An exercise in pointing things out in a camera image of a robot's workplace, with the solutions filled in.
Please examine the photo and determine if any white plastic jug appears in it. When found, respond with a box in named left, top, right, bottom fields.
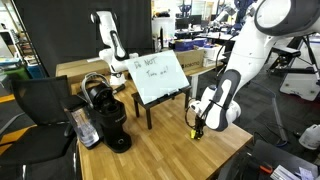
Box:
left=299, top=124, right=320, bottom=150

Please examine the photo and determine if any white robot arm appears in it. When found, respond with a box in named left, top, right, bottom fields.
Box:
left=190, top=0, right=320, bottom=140

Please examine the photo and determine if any black coffee machine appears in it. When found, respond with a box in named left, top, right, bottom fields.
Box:
left=60, top=72, right=132, bottom=153

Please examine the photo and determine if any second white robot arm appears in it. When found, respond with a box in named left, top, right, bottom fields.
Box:
left=90, top=11, right=139, bottom=85

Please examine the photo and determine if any black whiteboard marker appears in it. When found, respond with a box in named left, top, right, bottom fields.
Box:
left=157, top=89, right=179, bottom=100

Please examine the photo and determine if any cardboard box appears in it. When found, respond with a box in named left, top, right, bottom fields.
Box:
left=56, top=59, right=110, bottom=84

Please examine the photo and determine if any black mesh office chair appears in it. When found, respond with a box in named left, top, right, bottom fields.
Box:
left=0, top=75, right=75, bottom=180

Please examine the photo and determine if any yellow smiley eraser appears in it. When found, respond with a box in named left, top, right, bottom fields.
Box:
left=190, top=130, right=196, bottom=139

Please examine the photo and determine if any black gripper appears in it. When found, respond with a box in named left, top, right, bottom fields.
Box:
left=193, top=116, right=206, bottom=140

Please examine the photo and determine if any small dark wooden stand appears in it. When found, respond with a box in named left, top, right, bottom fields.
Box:
left=131, top=85, right=192, bottom=129

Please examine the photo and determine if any white whiteboard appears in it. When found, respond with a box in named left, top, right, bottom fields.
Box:
left=125, top=50, right=189, bottom=104

